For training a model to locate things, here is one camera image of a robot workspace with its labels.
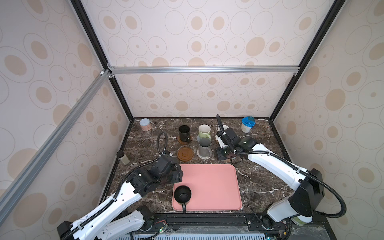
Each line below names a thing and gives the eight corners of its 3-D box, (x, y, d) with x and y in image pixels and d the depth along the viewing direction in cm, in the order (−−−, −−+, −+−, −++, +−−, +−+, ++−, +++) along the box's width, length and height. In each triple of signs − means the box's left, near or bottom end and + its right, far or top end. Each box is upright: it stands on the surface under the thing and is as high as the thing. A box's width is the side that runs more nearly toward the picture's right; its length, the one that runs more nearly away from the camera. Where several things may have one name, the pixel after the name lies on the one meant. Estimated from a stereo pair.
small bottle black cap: (121, 162, 97) (115, 153, 90) (126, 157, 99) (120, 149, 92) (125, 165, 96) (119, 157, 88) (130, 161, 98) (125, 153, 90)
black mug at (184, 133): (179, 143, 106) (178, 134, 99) (180, 134, 112) (179, 125, 104) (190, 143, 106) (189, 134, 99) (190, 134, 112) (190, 125, 104)
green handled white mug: (198, 145, 106) (198, 135, 97) (198, 134, 112) (198, 124, 103) (210, 145, 106) (211, 135, 97) (209, 134, 112) (210, 124, 103)
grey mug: (198, 160, 98) (199, 150, 90) (198, 147, 105) (199, 137, 96) (210, 160, 99) (212, 150, 90) (209, 147, 105) (210, 137, 96)
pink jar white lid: (140, 131, 114) (138, 126, 109) (142, 123, 119) (140, 118, 115) (150, 131, 114) (148, 126, 109) (152, 123, 119) (150, 118, 115)
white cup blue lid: (240, 134, 113) (244, 124, 104) (238, 126, 118) (242, 116, 109) (251, 134, 113) (256, 124, 104) (249, 126, 118) (253, 116, 109)
